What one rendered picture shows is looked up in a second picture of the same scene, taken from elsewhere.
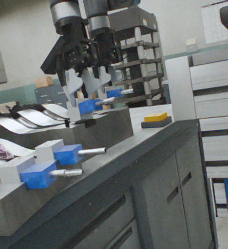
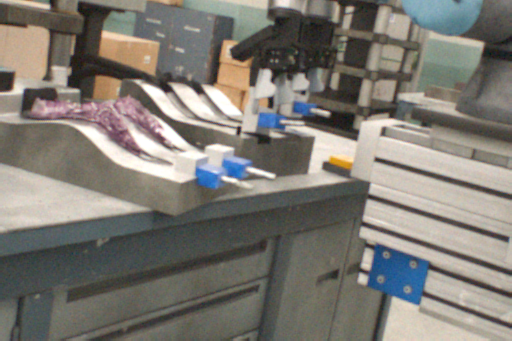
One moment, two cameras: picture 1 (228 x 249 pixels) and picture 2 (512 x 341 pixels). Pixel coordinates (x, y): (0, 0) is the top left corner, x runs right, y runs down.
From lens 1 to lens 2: 64 cm
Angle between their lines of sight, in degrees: 2
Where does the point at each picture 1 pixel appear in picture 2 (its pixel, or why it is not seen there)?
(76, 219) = (210, 239)
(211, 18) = not seen: outside the picture
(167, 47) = not seen: hidden behind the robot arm
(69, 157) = (237, 170)
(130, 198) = (272, 250)
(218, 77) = (399, 154)
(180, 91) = (365, 153)
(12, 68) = not seen: outside the picture
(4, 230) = (172, 210)
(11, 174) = (188, 165)
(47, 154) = (216, 158)
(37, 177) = (211, 176)
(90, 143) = (255, 163)
